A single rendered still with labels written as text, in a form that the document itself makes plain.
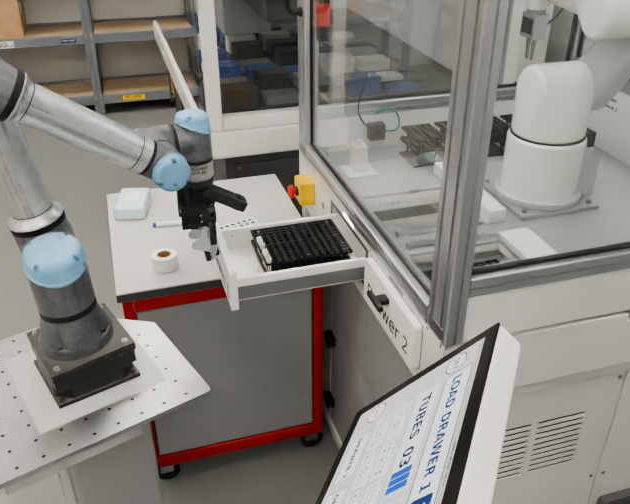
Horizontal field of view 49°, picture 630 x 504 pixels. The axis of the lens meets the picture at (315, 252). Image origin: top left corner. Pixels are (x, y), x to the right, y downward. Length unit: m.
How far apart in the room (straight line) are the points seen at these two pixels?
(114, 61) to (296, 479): 4.26
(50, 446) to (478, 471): 0.92
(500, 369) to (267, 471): 1.53
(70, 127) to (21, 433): 0.62
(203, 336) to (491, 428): 1.27
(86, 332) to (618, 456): 1.29
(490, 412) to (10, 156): 1.03
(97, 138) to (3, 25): 4.14
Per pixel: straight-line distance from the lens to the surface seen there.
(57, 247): 1.46
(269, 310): 1.99
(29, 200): 1.52
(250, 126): 2.47
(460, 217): 1.20
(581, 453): 1.82
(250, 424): 2.26
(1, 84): 1.30
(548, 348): 1.49
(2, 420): 1.58
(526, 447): 1.70
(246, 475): 2.37
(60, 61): 5.93
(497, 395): 0.90
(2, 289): 3.49
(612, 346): 1.60
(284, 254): 1.69
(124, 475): 1.74
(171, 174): 1.39
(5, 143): 1.47
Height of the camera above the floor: 1.77
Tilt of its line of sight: 31 degrees down
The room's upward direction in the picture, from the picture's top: straight up
